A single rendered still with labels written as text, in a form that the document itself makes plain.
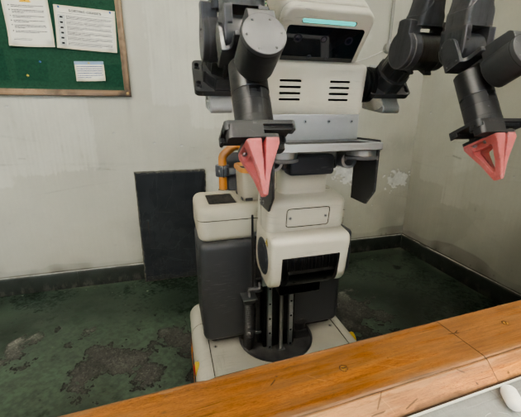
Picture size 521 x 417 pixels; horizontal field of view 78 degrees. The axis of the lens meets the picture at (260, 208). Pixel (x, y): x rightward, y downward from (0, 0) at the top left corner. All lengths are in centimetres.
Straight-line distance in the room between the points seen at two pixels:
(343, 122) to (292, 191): 21
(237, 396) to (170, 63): 194
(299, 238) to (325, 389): 43
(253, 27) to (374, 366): 47
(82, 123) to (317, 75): 165
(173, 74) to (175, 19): 30
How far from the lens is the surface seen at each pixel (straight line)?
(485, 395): 58
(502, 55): 68
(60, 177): 228
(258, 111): 46
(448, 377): 55
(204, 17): 66
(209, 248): 109
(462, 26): 75
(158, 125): 215
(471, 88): 71
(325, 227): 89
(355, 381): 49
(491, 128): 67
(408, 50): 82
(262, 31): 44
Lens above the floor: 110
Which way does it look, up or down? 17 degrees down
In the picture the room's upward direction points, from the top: straight up
